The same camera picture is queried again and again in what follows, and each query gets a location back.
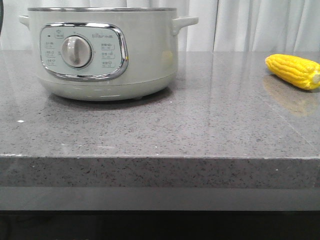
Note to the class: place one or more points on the yellow corn cob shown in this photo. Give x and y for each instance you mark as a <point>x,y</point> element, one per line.
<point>299,72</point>

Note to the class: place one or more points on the white curtain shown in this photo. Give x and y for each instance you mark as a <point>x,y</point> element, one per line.
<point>224,25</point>

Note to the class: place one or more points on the pale green electric cooking pot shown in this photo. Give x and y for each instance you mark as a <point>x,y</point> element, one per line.
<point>103,53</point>

